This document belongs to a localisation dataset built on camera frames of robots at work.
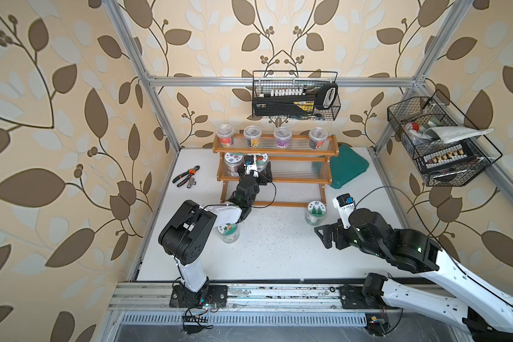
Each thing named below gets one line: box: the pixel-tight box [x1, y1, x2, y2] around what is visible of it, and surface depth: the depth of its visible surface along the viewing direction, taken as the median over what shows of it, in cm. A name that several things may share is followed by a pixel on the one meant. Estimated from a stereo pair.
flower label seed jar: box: [223, 152, 245, 178], surface depth 88 cm
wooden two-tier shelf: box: [212, 133, 340, 209], surface depth 88 cm
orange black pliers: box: [172, 165, 201, 189], surface depth 110 cm
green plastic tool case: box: [329, 143, 370, 189], surface depth 115 cm
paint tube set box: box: [422, 141, 476, 172], surface depth 68 cm
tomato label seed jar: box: [255, 152, 269, 173], surface depth 87 cm
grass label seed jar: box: [304, 200, 328, 226], surface depth 89 cm
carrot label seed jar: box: [217, 223, 240, 244], surface depth 84 cm
